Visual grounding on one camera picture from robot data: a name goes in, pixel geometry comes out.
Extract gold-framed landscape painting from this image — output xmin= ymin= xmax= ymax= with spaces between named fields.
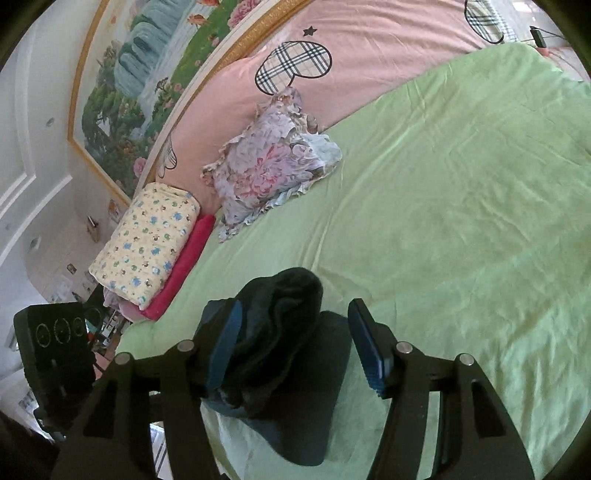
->
xmin=67 ymin=0 xmax=319 ymax=206

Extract red folded cloth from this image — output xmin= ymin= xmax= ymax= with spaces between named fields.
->
xmin=141 ymin=215 xmax=217 ymax=320

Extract green bed sheet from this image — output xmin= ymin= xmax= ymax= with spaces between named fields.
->
xmin=115 ymin=41 xmax=591 ymax=480

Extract yellow printed pillow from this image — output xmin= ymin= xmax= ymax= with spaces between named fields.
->
xmin=88 ymin=182 xmax=200 ymax=311

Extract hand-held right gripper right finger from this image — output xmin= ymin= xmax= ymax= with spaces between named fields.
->
xmin=347 ymin=298 xmax=536 ymax=480

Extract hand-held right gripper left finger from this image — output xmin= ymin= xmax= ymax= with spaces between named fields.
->
xmin=51 ymin=300 xmax=245 ymax=480

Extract black pants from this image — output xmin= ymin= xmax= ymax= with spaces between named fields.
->
xmin=194 ymin=268 xmax=352 ymax=467

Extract pink duvet with plaid hearts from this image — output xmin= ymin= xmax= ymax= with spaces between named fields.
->
xmin=134 ymin=0 xmax=522 ymax=232

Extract floral ruffled pillow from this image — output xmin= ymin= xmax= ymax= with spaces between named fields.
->
xmin=199 ymin=88 xmax=343 ymax=243

